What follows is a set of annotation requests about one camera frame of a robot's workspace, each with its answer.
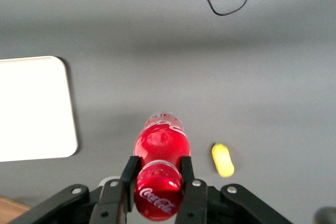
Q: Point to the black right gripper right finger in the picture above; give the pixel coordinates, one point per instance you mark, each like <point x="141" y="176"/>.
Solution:
<point x="195" y="203"/>

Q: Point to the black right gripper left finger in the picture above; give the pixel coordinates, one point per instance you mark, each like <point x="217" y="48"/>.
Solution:
<point x="113" y="203"/>

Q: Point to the red coke bottle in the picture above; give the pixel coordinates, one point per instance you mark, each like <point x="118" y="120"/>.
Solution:
<point x="160" y="145"/>

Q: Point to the white rounded tray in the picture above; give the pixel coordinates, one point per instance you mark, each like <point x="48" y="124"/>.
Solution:
<point x="34" y="108"/>

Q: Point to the yellow toy banana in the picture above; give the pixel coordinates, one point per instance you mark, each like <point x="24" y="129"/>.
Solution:
<point x="223" y="161"/>

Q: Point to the light wooden table surface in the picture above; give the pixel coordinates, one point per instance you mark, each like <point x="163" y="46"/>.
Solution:
<point x="10" y="209"/>

